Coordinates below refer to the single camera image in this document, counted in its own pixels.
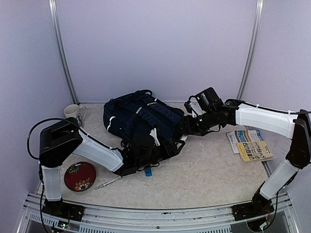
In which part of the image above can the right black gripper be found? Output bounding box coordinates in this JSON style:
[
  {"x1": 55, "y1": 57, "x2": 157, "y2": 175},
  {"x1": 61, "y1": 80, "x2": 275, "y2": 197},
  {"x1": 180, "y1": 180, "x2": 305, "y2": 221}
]
[{"x1": 175, "y1": 109, "x2": 218, "y2": 135}]

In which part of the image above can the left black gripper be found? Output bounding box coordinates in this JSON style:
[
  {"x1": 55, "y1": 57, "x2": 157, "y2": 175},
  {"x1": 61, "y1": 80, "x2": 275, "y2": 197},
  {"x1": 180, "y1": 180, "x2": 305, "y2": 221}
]
[{"x1": 137, "y1": 138, "x2": 186, "y2": 169}]

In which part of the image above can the navy blue student backpack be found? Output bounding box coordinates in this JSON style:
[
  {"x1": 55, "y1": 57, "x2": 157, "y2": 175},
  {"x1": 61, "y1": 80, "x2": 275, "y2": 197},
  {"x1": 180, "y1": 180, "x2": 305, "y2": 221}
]
[{"x1": 103, "y1": 89, "x2": 187, "y2": 168}]

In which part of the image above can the grey white book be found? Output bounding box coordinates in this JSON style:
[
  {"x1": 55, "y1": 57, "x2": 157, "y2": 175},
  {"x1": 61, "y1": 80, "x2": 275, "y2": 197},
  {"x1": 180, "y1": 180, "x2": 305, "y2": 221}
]
[{"x1": 180, "y1": 134, "x2": 188, "y2": 141}]

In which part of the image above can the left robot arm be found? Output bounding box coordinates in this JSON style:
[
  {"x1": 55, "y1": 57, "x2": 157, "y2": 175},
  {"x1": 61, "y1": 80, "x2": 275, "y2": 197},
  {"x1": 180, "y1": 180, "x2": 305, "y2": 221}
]
[{"x1": 32, "y1": 117, "x2": 187, "y2": 221}]

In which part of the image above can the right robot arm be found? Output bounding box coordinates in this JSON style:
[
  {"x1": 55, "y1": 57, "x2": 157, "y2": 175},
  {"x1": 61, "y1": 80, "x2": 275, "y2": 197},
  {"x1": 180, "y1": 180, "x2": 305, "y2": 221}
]
[{"x1": 179, "y1": 87, "x2": 311, "y2": 220}]

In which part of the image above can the black and blue stamp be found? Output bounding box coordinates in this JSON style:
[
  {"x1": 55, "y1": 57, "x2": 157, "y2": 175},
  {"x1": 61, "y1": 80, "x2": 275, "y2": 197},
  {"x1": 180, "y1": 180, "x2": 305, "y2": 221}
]
[{"x1": 144, "y1": 167, "x2": 152, "y2": 177}]

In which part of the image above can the colourful comic booklet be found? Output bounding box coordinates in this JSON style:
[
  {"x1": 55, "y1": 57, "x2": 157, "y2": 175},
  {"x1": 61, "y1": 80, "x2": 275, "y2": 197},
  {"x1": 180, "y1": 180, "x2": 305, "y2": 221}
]
[{"x1": 226, "y1": 130, "x2": 273, "y2": 163}]

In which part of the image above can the clear plastic syringe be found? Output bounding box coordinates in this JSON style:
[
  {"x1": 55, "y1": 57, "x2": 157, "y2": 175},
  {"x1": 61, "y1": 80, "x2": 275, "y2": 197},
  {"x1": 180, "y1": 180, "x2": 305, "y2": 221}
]
[{"x1": 94, "y1": 176, "x2": 122, "y2": 191}]

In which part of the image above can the red floral plate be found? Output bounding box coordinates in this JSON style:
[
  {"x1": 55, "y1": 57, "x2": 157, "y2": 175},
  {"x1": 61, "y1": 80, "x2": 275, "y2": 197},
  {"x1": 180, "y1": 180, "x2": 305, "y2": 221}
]
[{"x1": 64, "y1": 162, "x2": 97, "y2": 192}]

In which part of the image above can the white patterned ceramic cup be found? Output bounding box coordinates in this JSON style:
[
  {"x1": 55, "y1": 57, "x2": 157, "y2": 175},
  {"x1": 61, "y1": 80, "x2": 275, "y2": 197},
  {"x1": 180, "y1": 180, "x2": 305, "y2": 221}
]
[{"x1": 64, "y1": 104, "x2": 87, "y2": 127}]

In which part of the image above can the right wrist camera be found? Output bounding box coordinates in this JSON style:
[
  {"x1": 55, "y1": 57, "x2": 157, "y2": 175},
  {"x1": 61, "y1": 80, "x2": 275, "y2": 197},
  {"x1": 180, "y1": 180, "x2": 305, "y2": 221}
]
[{"x1": 184, "y1": 96, "x2": 204, "y2": 118}]

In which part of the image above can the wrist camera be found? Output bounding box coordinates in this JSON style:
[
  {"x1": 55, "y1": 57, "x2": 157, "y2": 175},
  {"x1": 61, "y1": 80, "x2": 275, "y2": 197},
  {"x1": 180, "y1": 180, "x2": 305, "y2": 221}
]
[
  {"x1": 150, "y1": 128, "x2": 160, "y2": 147},
  {"x1": 184, "y1": 96, "x2": 204, "y2": 118}
]

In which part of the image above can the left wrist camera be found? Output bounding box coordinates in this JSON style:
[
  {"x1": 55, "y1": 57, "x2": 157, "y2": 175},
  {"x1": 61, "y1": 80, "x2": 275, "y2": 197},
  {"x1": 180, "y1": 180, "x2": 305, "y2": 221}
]
[{"x1": 150, "y1": 128, "x2": 160, "y2": 147}]

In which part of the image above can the front aluminium rail base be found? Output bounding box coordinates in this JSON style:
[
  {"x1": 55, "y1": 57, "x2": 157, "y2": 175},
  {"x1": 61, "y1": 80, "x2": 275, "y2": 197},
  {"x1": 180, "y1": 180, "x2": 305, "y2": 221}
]
[{"x1": 17, "y1": 191, "x2": 299, "y2": 233}]

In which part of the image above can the right aluminium frame post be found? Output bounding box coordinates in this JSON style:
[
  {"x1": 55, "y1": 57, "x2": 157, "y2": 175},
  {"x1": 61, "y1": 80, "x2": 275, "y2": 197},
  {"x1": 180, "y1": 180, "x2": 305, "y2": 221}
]
[{"x1": 236, "y1": 0, "x2": 264, "y2": 100}]

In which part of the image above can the aluminium frame post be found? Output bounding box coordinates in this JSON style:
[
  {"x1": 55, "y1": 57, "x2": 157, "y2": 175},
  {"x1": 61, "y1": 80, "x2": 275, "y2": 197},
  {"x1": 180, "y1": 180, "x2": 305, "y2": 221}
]
[
  {"x1": 48, "y1": 0, "x2": 80, "y2": 104},
  {"x1": 236, "y1": 0, "x2": 264, "y2": 100}
]

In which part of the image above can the left aluminium frame post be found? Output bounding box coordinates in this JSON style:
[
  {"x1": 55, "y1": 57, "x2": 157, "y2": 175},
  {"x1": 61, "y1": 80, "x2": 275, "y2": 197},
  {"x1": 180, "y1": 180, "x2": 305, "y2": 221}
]
[{"x1": 48, "y1": 0, "x2": 80, "y2": 104}]

